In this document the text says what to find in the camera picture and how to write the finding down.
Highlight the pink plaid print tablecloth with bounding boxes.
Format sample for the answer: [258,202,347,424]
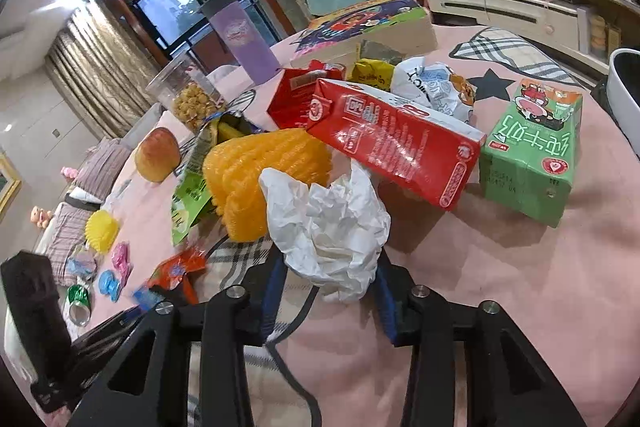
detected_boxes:
[0,23,640,427]

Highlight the small blue foil wrapper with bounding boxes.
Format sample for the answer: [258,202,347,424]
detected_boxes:
[132,287,159,311]

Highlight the white and blue snack bag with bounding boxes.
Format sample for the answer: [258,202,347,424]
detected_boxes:
[390,57,476,124]

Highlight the small yellow foam net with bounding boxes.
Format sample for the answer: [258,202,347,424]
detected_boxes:
[86,209,121,254]

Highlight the glass balcony door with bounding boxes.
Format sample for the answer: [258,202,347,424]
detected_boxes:
[116,0,297,64]

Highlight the yellow snack wrapper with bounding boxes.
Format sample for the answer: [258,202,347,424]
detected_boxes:
[347,58,396,88]

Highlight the red orange snack wrapper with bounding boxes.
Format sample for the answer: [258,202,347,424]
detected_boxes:
[147,248,208,305]

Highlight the colourful picture book box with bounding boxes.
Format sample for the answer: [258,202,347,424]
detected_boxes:
[290,0,438,68]

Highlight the green snack wrapper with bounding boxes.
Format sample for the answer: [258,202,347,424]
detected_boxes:
[171,116,266,245]

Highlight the striped sofa cushions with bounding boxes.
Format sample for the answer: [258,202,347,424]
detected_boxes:
[30,137,133,288]

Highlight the crushed green can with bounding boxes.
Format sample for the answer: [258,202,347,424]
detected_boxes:
[66,284,94,327]

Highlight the white round trash bin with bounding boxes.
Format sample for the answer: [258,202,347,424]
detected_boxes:
[606,48,640,158]

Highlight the pale blue candy wrapper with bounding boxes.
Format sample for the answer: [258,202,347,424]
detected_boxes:
[66,252,98,281]

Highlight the gold framed picture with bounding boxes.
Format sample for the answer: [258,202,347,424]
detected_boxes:
[0,151,23,219]

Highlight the red milk carton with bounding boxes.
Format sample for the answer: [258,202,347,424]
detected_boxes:
[306,78,487,212]

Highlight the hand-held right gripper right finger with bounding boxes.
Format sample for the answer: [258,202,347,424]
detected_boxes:
[372,252,588,427]

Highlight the pink candy wrapper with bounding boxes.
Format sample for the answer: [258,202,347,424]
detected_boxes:
[111,243,134,283]

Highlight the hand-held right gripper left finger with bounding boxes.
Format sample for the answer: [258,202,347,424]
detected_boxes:
[65,249,290,427]

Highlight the red open paper box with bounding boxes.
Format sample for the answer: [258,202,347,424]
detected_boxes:
[266,62,346,130]

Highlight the white tissue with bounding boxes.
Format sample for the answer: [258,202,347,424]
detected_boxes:
[258,159,392,304]

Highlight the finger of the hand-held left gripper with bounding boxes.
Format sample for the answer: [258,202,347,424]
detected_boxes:
[70,304,151,388]

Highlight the stack of yellow tins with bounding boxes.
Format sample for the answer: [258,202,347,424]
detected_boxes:
[590,14,607,50]

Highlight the green milk carton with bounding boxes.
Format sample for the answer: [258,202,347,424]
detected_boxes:
[479,78,584,228]

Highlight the clear plastic snack jar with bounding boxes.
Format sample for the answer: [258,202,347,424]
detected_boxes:
[146,55,228,134]

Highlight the red yellow apple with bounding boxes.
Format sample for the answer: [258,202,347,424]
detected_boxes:
[134,127,182,183]

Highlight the purple water bottle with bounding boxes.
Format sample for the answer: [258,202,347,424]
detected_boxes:
[198,0,282,85]

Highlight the white television cabinet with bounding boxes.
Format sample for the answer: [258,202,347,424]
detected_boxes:
[422,0,628,75]

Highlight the orange foam fruit net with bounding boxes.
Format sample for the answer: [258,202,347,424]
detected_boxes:
[202,128,333,242]

